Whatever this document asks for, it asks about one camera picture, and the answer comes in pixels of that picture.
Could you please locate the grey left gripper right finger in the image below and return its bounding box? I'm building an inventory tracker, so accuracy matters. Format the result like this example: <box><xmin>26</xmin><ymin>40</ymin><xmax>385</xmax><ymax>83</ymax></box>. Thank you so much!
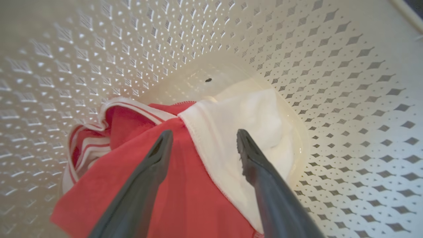
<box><xmin>236</xmin><ymin>129</ymin><xmax>326</xmax><ymax>238</ymax></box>

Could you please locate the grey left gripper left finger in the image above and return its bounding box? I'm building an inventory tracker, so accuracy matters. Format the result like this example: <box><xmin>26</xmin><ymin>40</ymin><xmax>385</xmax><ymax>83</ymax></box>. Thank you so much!
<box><xmin>88</xmin><ymin>129</ymin><xmax>174</xmax><ymax>238</ymax></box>

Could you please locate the red garment with white stripes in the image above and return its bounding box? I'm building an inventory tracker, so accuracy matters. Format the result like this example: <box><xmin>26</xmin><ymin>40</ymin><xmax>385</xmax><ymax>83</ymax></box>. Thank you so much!
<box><xmin>50</xmin><ymin>88</ymin><xmax>297</xmax><ymax>238</ymax></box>

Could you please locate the cream perforated laundry basket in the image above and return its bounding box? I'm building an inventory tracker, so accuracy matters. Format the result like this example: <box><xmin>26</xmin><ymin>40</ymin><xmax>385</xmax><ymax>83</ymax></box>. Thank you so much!
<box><xmin>0</xmin><ymin>0</ymin><xmax>423</xmax><ymax>238</ymax></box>

